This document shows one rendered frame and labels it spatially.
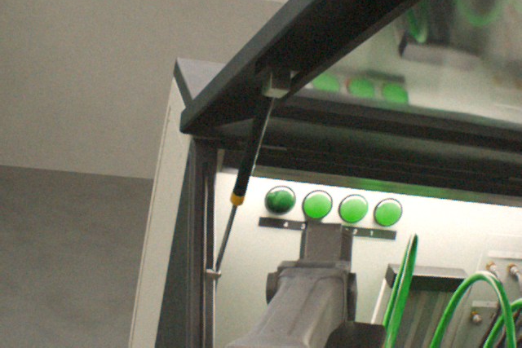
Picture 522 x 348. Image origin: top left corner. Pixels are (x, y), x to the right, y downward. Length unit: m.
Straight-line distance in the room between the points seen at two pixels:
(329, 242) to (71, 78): 4.25
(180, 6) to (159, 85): 0.41
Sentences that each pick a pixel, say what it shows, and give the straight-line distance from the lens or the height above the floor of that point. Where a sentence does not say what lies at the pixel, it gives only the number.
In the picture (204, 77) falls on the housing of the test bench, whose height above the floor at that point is 1.50.
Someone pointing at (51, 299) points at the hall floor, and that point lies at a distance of 4.18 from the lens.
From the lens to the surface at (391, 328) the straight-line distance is 1.38.
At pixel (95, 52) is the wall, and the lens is 5.29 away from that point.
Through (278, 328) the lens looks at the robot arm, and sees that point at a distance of 0.77.
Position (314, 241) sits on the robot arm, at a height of 1.55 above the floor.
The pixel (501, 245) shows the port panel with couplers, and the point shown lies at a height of 1.34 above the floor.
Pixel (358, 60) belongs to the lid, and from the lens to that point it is 1.25.
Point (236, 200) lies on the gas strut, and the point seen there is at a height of 1.46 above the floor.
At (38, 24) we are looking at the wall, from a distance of 5.21.
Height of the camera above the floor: 1.97
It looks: 18 degrees down
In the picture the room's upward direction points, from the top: 12 degrees clockwise
